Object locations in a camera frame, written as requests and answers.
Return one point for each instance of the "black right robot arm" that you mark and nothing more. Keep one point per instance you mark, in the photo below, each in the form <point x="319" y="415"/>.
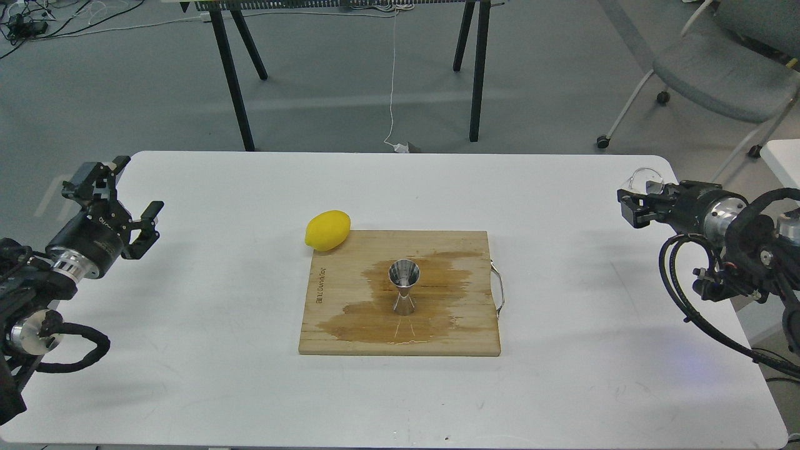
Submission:
<point x="748" y="253"/>

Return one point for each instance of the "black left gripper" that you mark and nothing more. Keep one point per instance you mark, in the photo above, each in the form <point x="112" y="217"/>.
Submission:
<point x="104" y="231"/>

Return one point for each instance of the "yellow lemon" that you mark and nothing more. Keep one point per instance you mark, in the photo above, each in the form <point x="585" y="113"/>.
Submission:
<point x="327" y="230"/>

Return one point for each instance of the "wooden cutting board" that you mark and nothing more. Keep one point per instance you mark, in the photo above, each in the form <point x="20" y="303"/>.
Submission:
<point x="350" y="298"/>

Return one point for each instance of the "clear glass cup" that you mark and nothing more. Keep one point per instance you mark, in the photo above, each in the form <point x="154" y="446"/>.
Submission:
<point x="636" y="183"/>

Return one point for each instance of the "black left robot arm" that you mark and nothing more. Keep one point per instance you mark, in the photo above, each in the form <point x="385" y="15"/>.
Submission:
<point x="33" y="283"/>

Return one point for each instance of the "grey office chair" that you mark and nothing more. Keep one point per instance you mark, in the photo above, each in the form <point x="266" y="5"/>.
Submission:
<point x="727" y="78"/>

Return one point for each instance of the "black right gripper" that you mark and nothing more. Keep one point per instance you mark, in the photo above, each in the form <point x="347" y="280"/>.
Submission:
<point x="689" y="207"/>

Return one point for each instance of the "steel jigger measuring cup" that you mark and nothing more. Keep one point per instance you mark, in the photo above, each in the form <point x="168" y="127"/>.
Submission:
<point x="404" y="274"/>

